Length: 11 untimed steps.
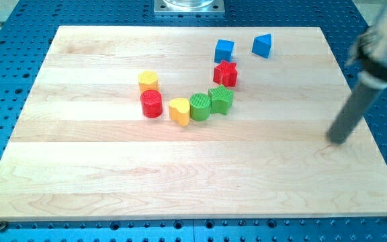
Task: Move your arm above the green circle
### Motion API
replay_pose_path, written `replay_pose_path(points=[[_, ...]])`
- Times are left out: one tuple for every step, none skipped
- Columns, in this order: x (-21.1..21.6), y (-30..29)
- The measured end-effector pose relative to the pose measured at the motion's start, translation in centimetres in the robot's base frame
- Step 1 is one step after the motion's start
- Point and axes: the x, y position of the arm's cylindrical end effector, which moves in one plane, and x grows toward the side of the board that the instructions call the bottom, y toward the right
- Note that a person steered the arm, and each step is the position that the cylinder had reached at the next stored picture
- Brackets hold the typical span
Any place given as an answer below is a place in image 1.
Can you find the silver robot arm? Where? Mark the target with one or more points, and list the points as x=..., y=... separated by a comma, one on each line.
x=370, y=49

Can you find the yellow heart block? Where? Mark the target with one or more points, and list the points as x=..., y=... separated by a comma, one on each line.
x=179, y=111

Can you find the green cylinder block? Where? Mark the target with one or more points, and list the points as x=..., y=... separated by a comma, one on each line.
x=200, y=105

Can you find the green star block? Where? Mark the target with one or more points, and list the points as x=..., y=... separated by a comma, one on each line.
x=221, y=99

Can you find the red cylinder block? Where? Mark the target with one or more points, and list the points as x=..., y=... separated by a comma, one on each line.
x=151, y=102

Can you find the red star block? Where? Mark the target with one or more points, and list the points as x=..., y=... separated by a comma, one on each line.
x=226, y=74

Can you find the yellow hexagon block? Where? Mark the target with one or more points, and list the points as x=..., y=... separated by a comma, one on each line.
x=148, y=80

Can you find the light wooden board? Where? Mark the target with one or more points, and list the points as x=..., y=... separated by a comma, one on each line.
x=82, y=149

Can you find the blue cube block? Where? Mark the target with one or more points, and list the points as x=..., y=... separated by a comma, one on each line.
x=223, y=51

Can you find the blue triangular prism block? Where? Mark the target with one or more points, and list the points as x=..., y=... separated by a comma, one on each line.
x=262, y=45

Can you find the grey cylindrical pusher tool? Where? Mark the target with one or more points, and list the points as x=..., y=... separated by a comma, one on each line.
x=361, y=98

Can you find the black bolt front left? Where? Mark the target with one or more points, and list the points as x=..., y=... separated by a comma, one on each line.
x=3, y=226

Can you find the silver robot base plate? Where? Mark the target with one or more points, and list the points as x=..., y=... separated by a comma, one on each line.
x=189, y=7

